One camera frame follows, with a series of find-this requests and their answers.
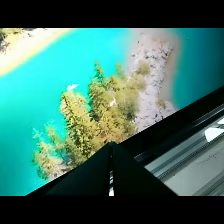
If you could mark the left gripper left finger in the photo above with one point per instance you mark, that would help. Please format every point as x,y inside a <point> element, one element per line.
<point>90,176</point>

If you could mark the silver frame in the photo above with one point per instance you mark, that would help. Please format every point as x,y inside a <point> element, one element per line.
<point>190,160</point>

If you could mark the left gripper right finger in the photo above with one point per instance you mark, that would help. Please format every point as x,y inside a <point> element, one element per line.
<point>133,178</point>

